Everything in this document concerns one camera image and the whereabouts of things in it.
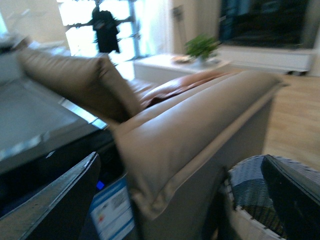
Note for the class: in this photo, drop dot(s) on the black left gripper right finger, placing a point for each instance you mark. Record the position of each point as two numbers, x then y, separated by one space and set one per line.
295 198

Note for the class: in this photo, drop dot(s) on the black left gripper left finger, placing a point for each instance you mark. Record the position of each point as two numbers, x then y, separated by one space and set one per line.
59 210

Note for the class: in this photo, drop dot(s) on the grey front-load washing machine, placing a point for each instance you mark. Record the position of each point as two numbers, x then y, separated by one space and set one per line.
41 138

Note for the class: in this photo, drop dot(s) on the blue white energy label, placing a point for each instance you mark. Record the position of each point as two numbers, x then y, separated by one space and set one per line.
111 211

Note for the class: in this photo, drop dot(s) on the woven laundry basket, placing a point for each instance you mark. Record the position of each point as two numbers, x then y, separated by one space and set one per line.
249 213

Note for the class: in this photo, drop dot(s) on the beige leather sofa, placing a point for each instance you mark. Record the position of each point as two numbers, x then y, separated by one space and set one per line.
177 152

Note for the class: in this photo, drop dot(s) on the beige sofa cushion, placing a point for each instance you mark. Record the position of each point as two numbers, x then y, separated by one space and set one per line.
92 83

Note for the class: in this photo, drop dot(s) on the white low cabinet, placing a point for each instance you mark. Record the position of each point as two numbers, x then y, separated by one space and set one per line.
269 59

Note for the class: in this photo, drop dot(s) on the white coffee table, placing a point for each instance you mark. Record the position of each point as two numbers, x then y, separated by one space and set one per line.
162 68

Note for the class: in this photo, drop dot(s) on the black television screen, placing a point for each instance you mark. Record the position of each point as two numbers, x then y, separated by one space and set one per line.
284 24

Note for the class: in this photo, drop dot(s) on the green potted plant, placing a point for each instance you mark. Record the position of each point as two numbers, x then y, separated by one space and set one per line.
201 47

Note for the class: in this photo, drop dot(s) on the black hanging garment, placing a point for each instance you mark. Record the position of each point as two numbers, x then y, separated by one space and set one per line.
106 30

